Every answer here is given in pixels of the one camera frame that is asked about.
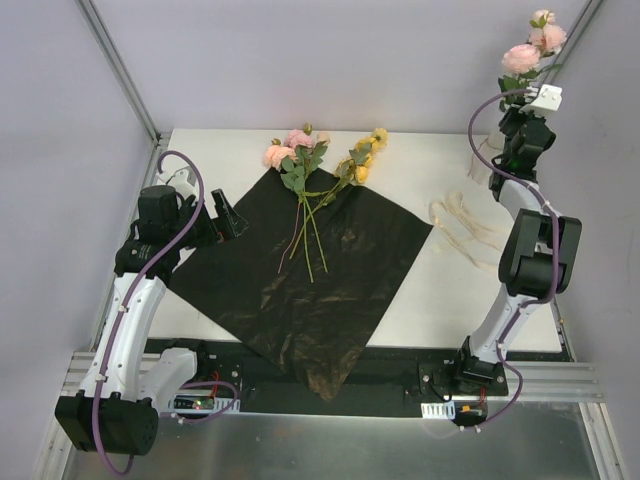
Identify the cream printed ribbon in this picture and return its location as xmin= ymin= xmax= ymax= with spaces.
xmin=428 ymin=191 xmax=508 ymax=273

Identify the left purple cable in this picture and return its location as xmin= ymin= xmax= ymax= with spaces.
xmin=92 ymin=149 xmax=239 ymax=475

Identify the yellow flower stem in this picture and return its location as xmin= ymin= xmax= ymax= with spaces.
xmin=280 ymin=127 xmax=389 ymax=268

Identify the pale pink bud stem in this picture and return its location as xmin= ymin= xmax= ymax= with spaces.
xmin=277 ymin=130 xmax=334 ymax=274

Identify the left white cable duct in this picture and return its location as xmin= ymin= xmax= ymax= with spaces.
xmin=164 ymin=394 xmax=241 ymax=416

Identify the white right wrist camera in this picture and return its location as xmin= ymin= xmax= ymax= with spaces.
xmin=519 ymin=84 xmax=563 ymax=117

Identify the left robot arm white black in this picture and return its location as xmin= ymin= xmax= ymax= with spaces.
xmin=55 ymin=185 xmax=247 ymax=456

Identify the white cable duct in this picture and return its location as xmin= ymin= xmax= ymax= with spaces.
xmin=164 ymin=394 xmax=241 ymax=416
xmin=420 ymin=401 xmax=456 ymax=421

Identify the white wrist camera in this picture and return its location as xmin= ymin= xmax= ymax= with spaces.
xmin=157 ymin=166 xmax=199 ymax=198
xmin=519 ymin=84 xmax=563 ymax=117

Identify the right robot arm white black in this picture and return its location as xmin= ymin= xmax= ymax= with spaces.
xmin=450 ymin=106 xmax=582 ymax=395

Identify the left aluminium frame post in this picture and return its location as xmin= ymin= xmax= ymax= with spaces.
xmin=74 ymin=0 xmax=162 ymax=146

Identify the pink rose cluster stem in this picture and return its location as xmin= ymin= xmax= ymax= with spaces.
xmin=498 ymin=9 xmax=568 ymax=93

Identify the aluminium front rail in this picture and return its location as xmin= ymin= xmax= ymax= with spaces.
xmin=61 ymin=351 xmax=605 ymax=403

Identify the right white cable duct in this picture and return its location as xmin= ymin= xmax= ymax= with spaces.
xmin=420 ymin=401 xmax=456 ymax=421

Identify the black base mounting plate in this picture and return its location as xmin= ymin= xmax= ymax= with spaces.
xmin=144 ymin=338 xmax=571 ymax=416

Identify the black wrapping paper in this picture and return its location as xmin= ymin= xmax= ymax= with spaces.
xmin=170 ymin=170 xmax=431 ymax=401

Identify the pink rose green stem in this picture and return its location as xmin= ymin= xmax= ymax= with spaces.
xmin=277 ymin=123 xmax=334 ymax=284

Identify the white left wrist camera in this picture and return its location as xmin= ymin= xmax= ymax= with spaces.
xmin=157 ymin=166 xmax=199 ymax=198

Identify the white ribbed ceramic vase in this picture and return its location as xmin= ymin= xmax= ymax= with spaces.
xmin=468 ymin=127 xmax=505 ymax=187

